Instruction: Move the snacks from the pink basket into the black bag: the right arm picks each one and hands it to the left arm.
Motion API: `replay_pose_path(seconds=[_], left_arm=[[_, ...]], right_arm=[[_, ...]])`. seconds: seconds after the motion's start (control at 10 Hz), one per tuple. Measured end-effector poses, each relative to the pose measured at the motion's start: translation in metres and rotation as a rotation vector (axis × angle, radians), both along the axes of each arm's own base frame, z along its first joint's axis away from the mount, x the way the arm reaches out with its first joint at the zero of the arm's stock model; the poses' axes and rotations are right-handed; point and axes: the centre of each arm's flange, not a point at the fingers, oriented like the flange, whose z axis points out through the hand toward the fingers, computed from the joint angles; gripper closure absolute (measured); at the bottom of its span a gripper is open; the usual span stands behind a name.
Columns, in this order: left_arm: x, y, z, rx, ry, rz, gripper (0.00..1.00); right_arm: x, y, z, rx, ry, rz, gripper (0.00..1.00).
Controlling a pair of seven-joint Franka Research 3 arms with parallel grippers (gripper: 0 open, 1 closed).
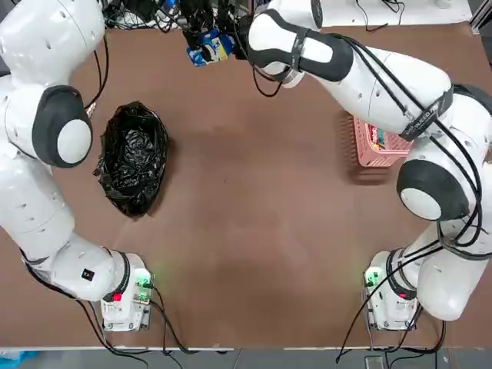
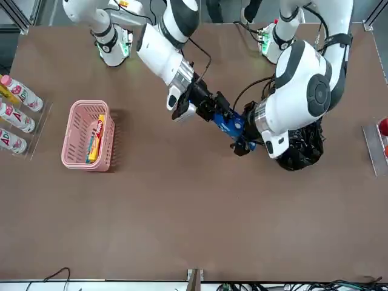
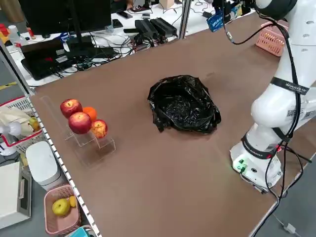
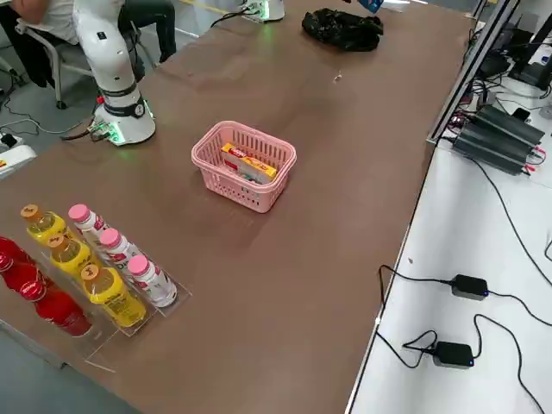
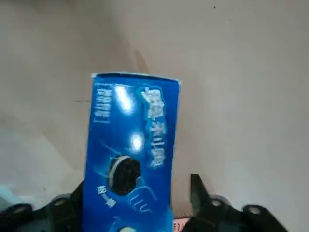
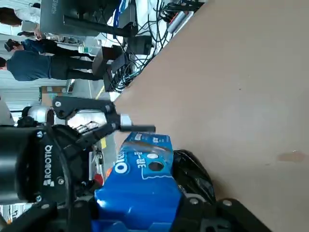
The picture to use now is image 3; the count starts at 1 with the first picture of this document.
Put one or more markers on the beige cloth bag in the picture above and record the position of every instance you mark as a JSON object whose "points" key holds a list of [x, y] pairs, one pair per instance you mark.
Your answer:
{"points": [[12, 117]]}

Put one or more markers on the small yellow-green pear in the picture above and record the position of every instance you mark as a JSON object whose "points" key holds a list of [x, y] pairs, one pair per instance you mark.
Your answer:
{"points": [[35, 124]]}

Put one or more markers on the black plastic bag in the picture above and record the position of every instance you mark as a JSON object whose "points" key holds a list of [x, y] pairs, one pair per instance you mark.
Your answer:
{"points": [[185, 111]]}

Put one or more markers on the speckled red apple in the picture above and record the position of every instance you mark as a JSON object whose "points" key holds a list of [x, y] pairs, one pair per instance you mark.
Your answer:
{"points": [[99, 129]]}

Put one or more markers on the teal box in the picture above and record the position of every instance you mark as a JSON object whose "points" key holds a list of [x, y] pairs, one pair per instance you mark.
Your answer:
{"points": [[82, 232]]}

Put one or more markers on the yellow pear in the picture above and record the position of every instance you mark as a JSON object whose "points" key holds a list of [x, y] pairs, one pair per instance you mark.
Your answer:
{"points": [[61, 207]]}

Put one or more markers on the small yellow fruit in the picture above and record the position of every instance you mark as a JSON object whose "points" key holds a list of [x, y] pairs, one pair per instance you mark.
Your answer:
{"points": [[72, 201]]}

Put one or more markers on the white box device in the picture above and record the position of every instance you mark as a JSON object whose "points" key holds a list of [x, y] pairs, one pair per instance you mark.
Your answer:
{"points": [[10, 192]]}

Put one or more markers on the white basket red rim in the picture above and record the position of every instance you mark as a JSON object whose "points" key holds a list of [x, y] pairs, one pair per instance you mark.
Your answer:
{"points": [[24, 143]]}

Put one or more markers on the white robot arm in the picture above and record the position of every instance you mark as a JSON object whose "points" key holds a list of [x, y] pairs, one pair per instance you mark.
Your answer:
{"points": [[271, 111]]}

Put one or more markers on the black power supply box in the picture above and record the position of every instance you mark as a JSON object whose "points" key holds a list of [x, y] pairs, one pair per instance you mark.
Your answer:
{"points": [[164, 26], [145, 27]]}

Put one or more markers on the black smartphone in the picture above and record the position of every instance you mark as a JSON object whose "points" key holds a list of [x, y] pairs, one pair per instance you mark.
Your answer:
{"points": [[125, 14]]}

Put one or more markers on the clear acrylic fruit stand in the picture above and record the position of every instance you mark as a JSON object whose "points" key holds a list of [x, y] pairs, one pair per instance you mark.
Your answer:
{"points": [[81, 148]]}

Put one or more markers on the perforated metal table rail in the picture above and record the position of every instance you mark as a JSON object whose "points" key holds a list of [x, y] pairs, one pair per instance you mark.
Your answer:
{"points": [[61, 168]]}

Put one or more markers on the black power adapter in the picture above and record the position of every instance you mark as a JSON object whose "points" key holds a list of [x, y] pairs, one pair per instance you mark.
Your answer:
{"points": [[205, 14]]}

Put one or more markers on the white rounded appliance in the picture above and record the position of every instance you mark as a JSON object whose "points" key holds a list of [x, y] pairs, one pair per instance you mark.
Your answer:
{"points": [[42, 163]]}

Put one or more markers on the black computer monitor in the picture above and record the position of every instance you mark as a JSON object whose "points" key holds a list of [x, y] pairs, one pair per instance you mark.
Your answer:
{"points": [[61, 14]]}

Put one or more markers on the orange fruit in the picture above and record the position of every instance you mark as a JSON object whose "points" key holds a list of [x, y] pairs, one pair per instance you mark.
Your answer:
{"points": [[90, 113]]}

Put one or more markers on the black laptop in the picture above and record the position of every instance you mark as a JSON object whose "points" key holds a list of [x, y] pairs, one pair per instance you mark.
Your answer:
{"points": [[42, 61]]}

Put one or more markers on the pink slotted storage basket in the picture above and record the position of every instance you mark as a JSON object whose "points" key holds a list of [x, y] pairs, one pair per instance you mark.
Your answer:
{"points": [[61, 224]]}

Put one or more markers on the white plastic bottle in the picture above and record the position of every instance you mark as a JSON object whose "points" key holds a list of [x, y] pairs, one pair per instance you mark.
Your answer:
{"points": [[16, 35]]}

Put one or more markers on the pink plastic basket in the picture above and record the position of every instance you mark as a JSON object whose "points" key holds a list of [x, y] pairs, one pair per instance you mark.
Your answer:
{"points": [[269, 43]]}

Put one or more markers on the red plastic item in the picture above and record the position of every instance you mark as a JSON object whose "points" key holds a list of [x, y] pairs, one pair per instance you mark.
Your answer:
{"points": [[3, 29]]}

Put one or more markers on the blue cookie box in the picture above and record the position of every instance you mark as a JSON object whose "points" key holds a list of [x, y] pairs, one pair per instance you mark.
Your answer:
{"points": [[216, 23]]}

